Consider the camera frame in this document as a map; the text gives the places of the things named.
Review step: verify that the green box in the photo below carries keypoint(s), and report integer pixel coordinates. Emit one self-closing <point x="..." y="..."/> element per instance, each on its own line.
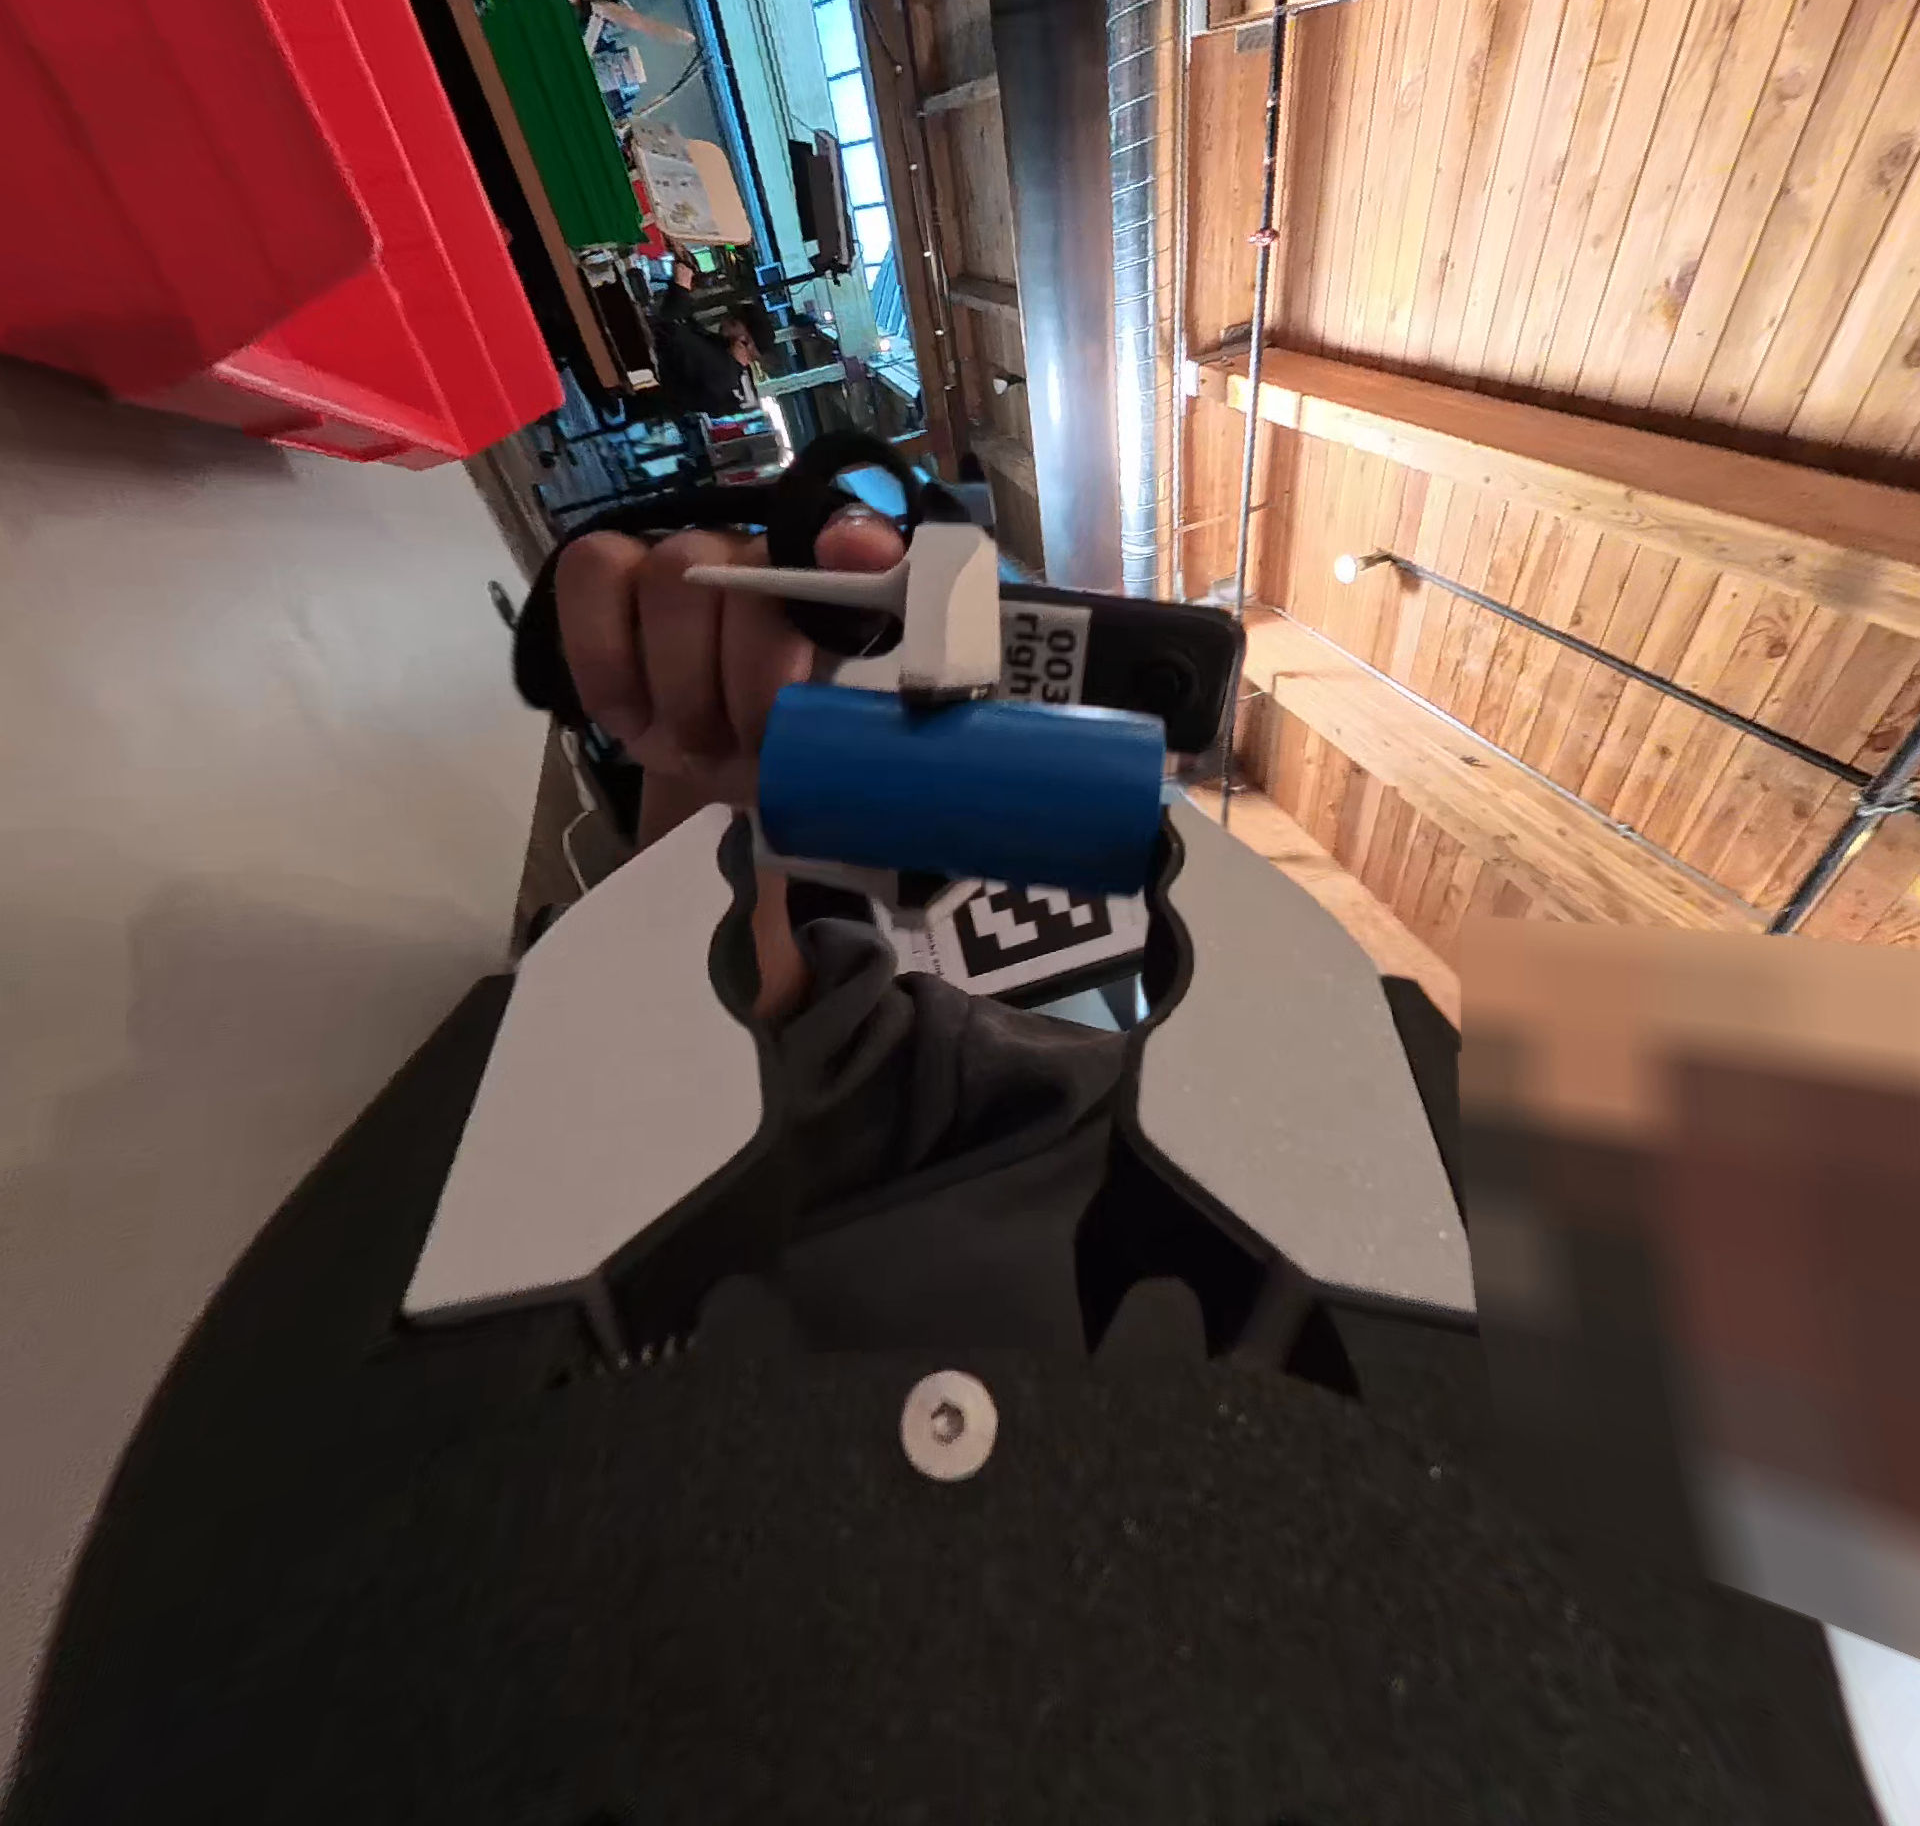
<point x="568" y="118"/>

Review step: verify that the printed marker board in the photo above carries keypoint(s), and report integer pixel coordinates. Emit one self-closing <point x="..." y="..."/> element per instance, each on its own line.
<point x="1038" y="933"/>

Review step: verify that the red plastic bin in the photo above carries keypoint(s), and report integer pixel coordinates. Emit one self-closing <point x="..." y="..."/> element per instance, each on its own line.
<point x="240" y="145"/>

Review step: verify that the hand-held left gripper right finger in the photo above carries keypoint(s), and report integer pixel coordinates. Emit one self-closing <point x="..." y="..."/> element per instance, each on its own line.
<point x="1294" y="1106"/>

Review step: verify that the silver ventilation duct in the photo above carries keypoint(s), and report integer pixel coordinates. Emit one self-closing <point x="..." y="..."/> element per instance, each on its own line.
<point x="1065" y="207"/>

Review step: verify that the person's right hand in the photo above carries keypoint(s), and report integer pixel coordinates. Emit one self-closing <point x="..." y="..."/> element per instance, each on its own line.
<point x="688" y="657"/>

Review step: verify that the blue wooden cylinder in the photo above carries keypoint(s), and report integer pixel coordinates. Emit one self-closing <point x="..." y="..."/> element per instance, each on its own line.
<point x="960" y="785"/>

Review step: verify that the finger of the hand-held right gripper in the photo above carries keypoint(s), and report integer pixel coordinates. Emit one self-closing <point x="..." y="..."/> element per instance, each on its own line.
<point x="929" y="611"/>

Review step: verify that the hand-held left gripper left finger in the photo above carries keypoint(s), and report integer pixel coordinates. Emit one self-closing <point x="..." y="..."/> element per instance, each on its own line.
<point x="601" y="1106"/>

